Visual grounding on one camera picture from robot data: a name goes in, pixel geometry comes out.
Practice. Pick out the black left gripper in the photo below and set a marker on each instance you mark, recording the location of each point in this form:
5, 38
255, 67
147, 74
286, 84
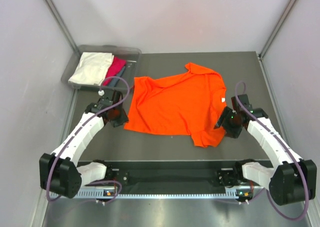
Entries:
123, 119

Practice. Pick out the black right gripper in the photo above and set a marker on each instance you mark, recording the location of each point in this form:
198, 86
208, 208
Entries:
233, 132

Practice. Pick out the orange t shirt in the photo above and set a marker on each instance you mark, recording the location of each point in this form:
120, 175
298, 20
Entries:
187, 104

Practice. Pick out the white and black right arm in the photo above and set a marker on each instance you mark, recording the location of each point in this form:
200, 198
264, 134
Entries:
291, 179

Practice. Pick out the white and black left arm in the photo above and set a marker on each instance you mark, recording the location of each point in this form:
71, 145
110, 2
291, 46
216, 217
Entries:
59, 171

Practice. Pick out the crimson folded t shirt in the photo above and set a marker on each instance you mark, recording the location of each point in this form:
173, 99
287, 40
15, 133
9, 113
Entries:
117, 68

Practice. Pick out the white folded t shirt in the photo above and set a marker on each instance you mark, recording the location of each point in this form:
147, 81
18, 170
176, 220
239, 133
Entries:
92, 68

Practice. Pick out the clear plastic bin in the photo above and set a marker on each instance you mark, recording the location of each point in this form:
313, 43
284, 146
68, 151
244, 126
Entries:
130, 55

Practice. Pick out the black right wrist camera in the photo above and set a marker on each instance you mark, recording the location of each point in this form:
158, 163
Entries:
244, 100

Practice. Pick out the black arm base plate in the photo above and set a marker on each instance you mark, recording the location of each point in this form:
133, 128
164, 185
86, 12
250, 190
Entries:
217, 173

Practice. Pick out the grey slotted cable duct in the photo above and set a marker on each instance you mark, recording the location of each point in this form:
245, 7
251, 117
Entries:
108, 193

